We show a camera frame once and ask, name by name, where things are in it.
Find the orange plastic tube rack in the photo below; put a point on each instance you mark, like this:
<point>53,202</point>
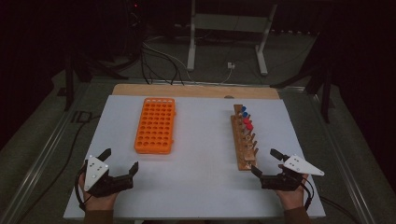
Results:
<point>154,127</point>

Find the aluminium floor rail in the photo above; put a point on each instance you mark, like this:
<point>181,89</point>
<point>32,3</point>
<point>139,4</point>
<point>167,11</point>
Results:
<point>342,161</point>
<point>40,161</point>

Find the person's right hand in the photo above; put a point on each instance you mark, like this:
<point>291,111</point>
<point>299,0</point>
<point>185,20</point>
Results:
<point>292,200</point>

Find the person's left hand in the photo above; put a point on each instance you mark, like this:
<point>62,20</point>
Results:
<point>99,203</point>

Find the white board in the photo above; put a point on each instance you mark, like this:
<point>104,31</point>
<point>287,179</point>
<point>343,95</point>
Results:
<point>202,174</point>

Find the grey metal stand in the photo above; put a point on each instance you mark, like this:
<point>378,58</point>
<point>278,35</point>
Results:
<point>229,22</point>

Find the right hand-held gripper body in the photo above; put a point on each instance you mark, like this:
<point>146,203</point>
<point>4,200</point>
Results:
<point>285,182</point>

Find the black tripod stand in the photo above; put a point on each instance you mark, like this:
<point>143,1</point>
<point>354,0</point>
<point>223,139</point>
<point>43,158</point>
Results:
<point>69,84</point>
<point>326,99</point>

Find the blue-capped test tube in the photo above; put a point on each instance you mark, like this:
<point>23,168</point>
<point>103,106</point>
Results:
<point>243,109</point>
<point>245,114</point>

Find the white power adapter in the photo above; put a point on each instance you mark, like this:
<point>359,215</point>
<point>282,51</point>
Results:
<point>230,65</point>

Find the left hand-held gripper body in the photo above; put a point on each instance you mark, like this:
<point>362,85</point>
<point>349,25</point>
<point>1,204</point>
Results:
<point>96,174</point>

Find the dark equipment with red light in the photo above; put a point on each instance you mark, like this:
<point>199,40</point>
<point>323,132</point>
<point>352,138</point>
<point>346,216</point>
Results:
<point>135,18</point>

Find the wooden tube rack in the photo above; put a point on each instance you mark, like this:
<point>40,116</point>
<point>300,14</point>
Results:
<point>241,146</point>

